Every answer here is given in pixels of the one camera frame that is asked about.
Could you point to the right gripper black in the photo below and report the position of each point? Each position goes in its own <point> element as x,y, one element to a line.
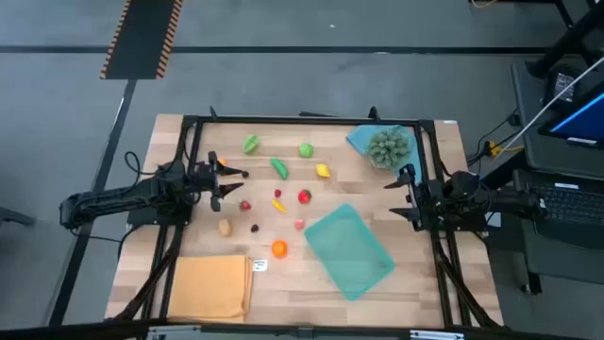
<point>417,198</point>

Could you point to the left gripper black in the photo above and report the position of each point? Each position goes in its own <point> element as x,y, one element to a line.
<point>207,179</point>

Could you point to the green leafy toy vegetable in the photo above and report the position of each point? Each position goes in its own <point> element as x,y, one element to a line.
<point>250,144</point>

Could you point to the tan toy potato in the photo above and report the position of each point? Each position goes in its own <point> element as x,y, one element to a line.
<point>225,227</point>

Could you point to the green toy cucumber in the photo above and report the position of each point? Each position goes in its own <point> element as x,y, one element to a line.
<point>279,169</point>

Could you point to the yellow toy pepper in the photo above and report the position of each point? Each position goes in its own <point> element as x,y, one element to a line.
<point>279,206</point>

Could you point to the red toy tomato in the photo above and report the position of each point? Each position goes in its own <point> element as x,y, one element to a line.
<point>305,196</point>

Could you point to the green toy cabbage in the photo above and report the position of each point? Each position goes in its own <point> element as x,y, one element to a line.
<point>306,150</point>

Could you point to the yellow toy lemon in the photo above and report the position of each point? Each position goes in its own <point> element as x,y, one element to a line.
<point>323,170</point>

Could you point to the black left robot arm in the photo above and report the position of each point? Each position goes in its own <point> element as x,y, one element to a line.
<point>141,191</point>

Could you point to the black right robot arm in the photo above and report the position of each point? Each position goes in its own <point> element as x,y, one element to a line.
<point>472,198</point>

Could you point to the teal translucent tupperware container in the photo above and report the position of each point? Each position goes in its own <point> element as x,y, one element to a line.
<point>349,250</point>

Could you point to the red toy strawberry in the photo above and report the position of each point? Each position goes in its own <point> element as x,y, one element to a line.
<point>245,205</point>

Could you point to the potted green succulent plant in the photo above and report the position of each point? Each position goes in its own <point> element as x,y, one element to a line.
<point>388,148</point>

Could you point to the folded light blue cloth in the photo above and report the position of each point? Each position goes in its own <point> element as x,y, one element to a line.
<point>358,139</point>

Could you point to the pink toy peach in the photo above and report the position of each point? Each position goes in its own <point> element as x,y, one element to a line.
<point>299,224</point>

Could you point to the ribbed orange toy fruit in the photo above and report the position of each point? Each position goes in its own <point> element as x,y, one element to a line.
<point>279,248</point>

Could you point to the white handwritten paper label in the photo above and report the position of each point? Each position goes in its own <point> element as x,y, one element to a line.
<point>260,265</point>

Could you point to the yellow power plug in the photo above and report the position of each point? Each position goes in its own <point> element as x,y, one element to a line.
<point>494,149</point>

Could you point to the folded orange cloth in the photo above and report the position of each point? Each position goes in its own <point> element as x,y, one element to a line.
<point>207,288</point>

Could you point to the black desk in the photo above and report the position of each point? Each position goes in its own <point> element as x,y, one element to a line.
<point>533,141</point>

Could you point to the black laptop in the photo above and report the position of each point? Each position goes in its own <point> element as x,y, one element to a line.
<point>566,208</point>

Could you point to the black hazard-striped floor mat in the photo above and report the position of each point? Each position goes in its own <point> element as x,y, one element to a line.
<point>141,38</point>

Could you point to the black crossbar with silver brackets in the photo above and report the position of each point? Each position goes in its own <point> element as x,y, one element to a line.
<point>302,333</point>

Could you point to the monitor with blue screen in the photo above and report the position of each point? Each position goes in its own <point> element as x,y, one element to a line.
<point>580,120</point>

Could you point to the black power adapter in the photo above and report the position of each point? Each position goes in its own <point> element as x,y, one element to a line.
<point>562,87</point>

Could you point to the black stand leg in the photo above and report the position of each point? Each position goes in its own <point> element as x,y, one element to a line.
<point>566,42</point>

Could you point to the black metal table frame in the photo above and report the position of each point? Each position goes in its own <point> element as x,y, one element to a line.
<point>307,119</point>

